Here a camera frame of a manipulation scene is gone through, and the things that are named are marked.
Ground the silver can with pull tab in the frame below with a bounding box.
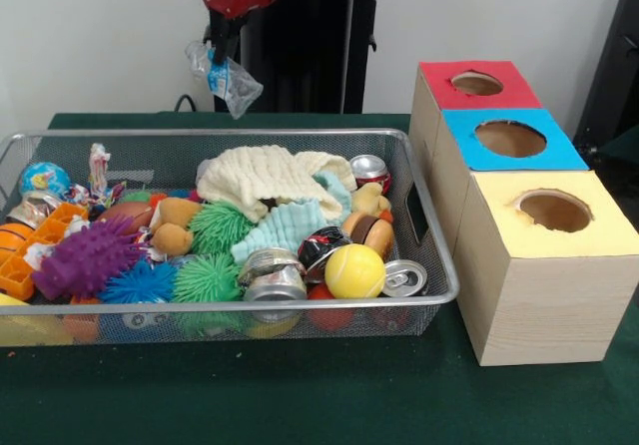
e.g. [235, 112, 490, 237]
[381, 259, 428, 298]

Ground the red soda can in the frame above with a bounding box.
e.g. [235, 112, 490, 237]
[349, 155, 391, 195]

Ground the green spiky ball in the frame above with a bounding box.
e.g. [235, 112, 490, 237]
[172, 253, 244, 304]

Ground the wooden box with three holes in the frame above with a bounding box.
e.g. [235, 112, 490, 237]
[407, 61, 639, 367]

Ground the yellow plush duck toy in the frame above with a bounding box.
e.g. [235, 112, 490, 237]
[351, 183, 392, 219]

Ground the small orange basketball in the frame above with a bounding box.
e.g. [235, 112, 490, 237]
[0, 222, 33, 258]

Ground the light teal cloth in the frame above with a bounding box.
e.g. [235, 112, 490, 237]
[232, 171, 353, 265]

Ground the crushed silver can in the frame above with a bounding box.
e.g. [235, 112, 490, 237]
[237, 248, 309, 302]

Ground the clear shallow mesh bin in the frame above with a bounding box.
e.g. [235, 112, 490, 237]
[0, 129, 460, 348]

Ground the cream knitted cloth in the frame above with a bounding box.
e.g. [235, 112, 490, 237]
[196, 146, 357, 224]

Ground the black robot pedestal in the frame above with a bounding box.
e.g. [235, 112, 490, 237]
[193, 0, 402, 115]

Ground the purple spiky ball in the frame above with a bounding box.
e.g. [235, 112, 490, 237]
[32, 218, 143, 300]

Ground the clear plastic bag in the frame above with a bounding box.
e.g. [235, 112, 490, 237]
[185, 38, 266, 120]

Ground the dark green table cloth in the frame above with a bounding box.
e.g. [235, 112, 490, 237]
[0, 114, 639, 445]

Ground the blue globe ball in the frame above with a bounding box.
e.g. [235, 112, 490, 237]
[20, 162, 73, 200]

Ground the small toy hamburger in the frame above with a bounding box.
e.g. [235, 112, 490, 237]
[340, 211, 394, 259]

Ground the yellow tennis ball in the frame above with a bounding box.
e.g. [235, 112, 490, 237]
[324, 243, 386, 299]

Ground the black side stand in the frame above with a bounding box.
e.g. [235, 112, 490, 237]
[574, 0, 639, 162]

